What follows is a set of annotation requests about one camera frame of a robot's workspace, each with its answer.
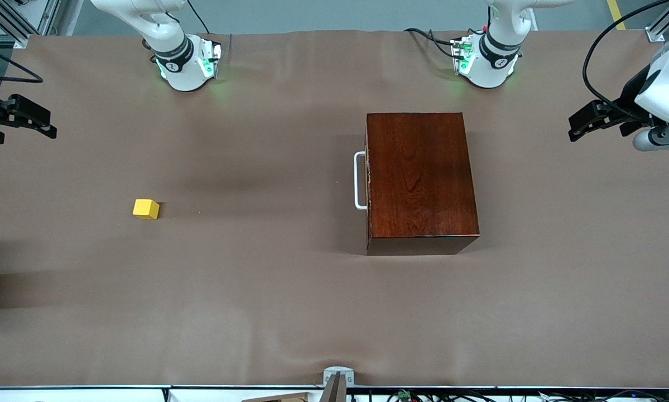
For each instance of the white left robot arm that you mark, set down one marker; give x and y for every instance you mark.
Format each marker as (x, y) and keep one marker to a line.
(487, 72)

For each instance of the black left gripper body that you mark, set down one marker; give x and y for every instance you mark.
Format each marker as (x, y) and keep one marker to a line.
(628, 99)

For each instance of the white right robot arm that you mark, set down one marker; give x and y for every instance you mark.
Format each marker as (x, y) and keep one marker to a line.
(183, 75)

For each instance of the yellow wooden block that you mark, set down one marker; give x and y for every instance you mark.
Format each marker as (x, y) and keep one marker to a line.
(145, 209)

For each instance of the brown table cover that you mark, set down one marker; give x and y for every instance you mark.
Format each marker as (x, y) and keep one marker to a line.
(256, 307)

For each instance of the dark wooden drawer cabinet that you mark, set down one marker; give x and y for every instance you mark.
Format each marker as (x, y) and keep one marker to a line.
(423, 178)

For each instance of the brown cardboard piece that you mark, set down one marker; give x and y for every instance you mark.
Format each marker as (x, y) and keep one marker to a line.
(281, 398)

